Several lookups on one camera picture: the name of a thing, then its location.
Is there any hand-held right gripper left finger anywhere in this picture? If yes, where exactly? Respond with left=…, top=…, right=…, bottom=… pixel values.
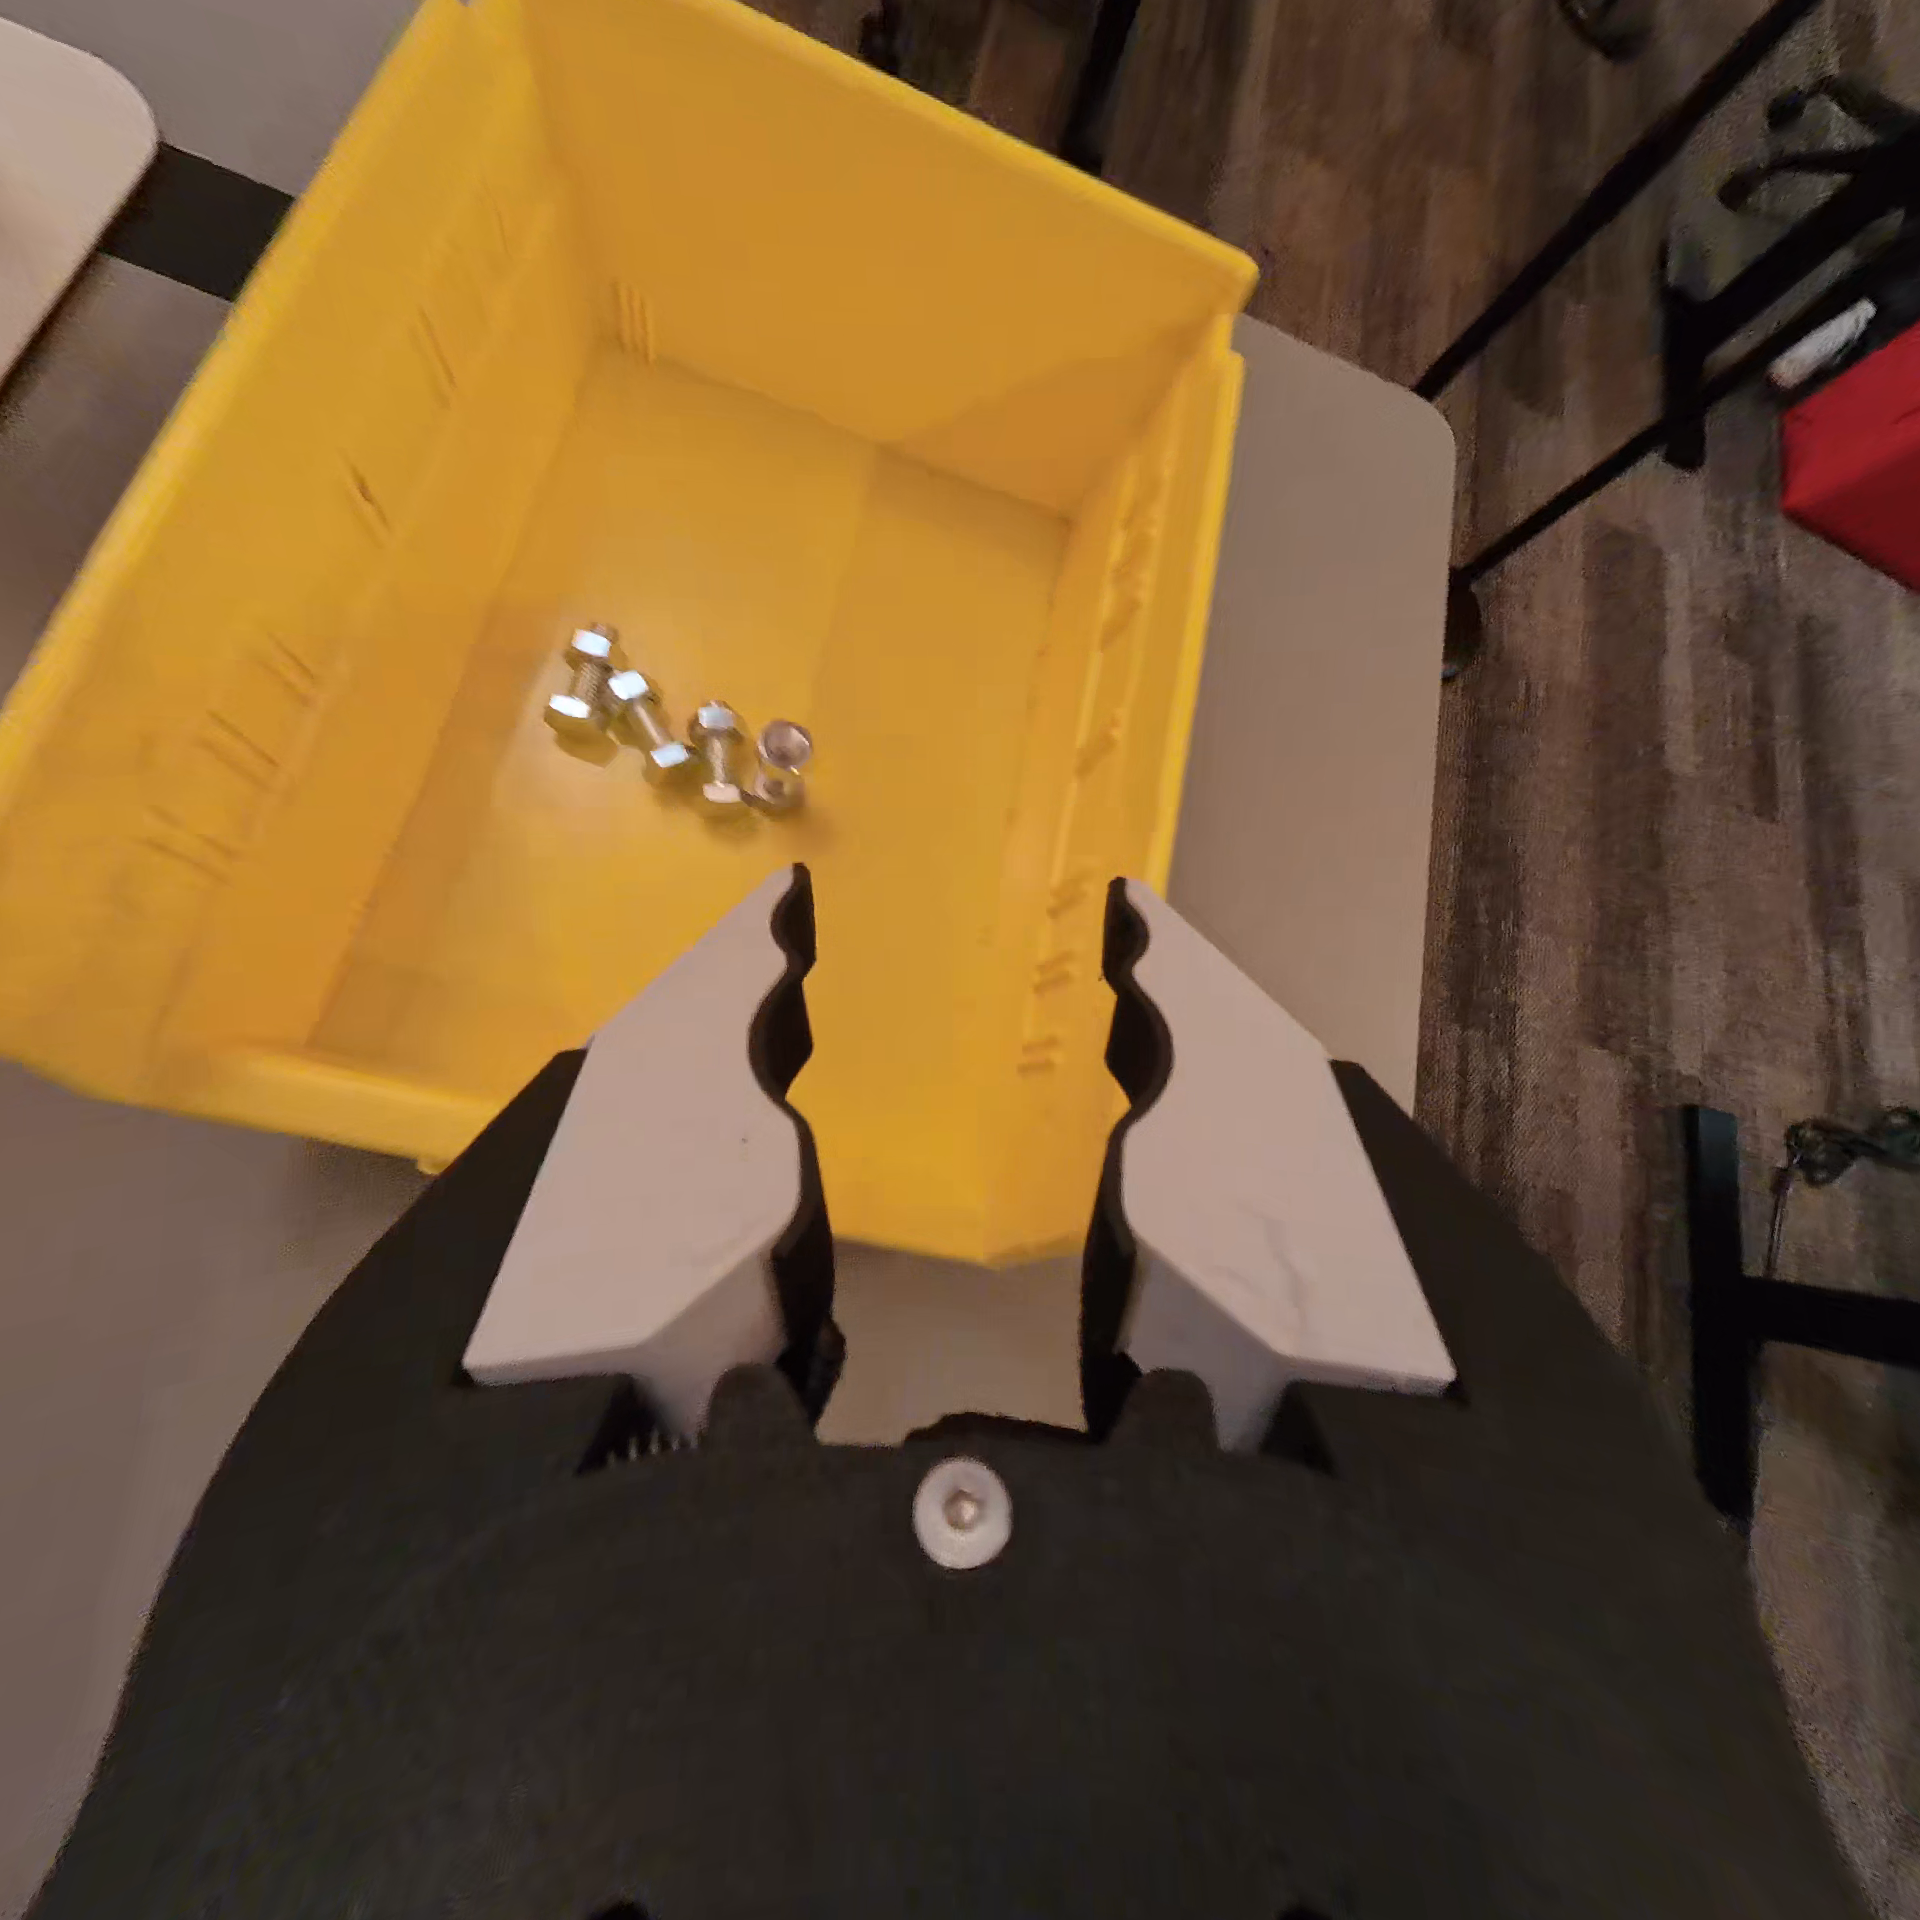
left=458, top=863, right=842, bottom=1434

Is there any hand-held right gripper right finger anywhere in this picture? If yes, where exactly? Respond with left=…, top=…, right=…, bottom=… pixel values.
left=1079, top=873, right=1459, bottom=1457

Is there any yellow plastic bin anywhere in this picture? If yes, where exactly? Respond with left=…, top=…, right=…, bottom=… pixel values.
left=0, top=0, right=1260, bottom=1268

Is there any black desk leg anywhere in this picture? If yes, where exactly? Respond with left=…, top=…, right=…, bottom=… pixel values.
left=1679, top=1102, right=1920, bottom=1520

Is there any red box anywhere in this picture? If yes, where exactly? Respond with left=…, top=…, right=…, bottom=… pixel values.
left=1775, top=320, right=1920, bottom=590

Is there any black metal desk frame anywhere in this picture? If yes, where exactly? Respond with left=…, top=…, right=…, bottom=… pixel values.
left=1409, top=0, right=1920, bottom=683

